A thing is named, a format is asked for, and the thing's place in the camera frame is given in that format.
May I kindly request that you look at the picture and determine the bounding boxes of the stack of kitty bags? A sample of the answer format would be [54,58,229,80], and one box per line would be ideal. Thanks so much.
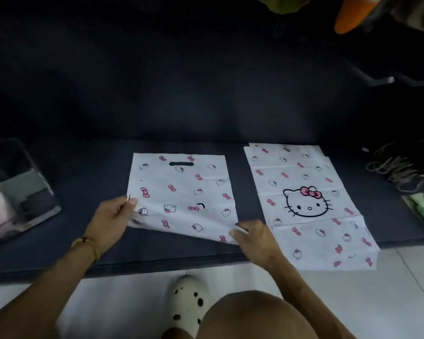
[243,143,381,272]

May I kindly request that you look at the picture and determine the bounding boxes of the cream right clog shoe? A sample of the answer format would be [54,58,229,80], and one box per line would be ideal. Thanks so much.
[164,275,211,339]

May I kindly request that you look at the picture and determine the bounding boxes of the dark blue sofa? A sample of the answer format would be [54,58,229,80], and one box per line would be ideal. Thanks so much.
[0,0,424,283]

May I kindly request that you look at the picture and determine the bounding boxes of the person's left forearm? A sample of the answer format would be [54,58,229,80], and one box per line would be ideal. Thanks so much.
[0,243,99,339]

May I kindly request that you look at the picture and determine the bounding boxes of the green plush toy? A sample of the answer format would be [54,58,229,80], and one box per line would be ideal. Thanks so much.
[256,0,311,15]

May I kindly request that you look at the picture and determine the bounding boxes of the person's right hand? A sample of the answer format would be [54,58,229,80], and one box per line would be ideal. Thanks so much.
[228,219,285,276]

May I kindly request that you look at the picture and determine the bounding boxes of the person's right leg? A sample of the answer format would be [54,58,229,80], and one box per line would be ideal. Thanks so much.
[169,290,320,339]

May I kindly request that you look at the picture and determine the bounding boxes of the orange plush toy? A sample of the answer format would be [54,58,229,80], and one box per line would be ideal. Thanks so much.
[334,0,381,35]

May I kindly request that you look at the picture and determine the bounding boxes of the brown bead bracelet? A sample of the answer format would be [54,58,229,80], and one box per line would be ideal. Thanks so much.
[70,237,101,262]

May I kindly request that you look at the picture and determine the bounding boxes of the person's right forearm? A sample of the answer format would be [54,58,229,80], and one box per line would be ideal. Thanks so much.
[268,259,358,339]

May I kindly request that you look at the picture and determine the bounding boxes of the person's left hand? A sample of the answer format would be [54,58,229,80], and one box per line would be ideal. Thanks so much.
[83,195,139,260]

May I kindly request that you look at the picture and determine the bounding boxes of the clear plastic organizer box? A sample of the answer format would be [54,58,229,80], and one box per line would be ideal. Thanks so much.
[0,137,62,241]

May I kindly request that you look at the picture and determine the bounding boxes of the beige cord bundle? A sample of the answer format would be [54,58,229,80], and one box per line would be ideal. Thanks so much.
[364,137,424,193]

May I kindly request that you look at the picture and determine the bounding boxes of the white kitty bags group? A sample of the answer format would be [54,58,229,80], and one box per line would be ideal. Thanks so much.
[244,143,381,271]

